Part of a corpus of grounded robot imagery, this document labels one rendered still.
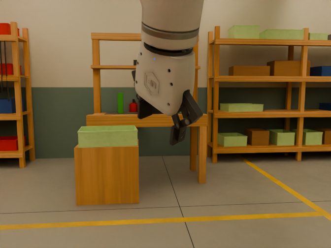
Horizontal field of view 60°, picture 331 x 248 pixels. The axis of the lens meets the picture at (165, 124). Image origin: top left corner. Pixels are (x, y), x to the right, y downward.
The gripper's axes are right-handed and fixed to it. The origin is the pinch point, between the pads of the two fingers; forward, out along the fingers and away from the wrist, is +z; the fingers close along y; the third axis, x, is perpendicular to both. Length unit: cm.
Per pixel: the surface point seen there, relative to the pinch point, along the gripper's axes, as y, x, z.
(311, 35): -155, 462, 111
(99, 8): -418, 226, 111
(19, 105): -376, 59, 224
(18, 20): -486, 114, 136
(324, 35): -141, 481, 109
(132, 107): -305, 217, 246
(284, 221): -5, 174, 189
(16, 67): -402, 72, 175
